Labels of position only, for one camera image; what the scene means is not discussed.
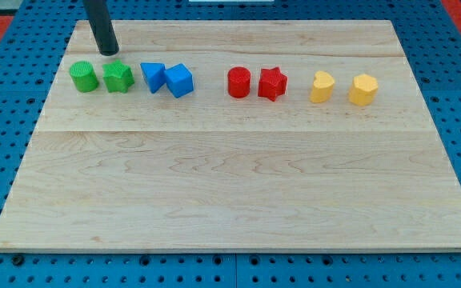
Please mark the blue cube block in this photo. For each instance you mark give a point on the blue cube block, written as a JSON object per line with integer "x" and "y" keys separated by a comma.
{"x": 179, "y": 80}

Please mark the green star block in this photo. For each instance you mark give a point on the green star block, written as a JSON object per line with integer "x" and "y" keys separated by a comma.
{"x": 117, "y": 76}

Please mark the blue triangle block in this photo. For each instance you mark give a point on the blue triangle block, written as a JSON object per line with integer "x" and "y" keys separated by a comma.
{"x": 154, "y": 75}

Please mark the red star block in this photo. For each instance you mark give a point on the red star block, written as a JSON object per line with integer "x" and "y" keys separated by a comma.
{"x": 272, "y": 83}

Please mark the green cylinder block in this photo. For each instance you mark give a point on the green cylinder block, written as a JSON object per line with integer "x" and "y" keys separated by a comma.
{"x": 83, "y": 76}

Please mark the red cylinder block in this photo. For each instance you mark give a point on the red cylinder block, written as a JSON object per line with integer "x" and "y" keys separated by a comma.
{"x": 238, "y": 82}

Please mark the yellow heart block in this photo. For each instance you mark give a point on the yellow heart block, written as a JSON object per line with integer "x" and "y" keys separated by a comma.
{"x": 322, "y": 87}

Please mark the yellow hexagon block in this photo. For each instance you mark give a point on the yellow hexagon block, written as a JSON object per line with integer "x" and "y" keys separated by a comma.
{"x": 363, "y": 90}

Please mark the light wooden board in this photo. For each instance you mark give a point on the light wooden board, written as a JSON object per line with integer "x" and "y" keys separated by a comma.
{"x": 209, "y": 173}

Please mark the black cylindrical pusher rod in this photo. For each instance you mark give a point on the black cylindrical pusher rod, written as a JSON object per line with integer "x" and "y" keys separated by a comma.
{"x": 101, "y": 25}

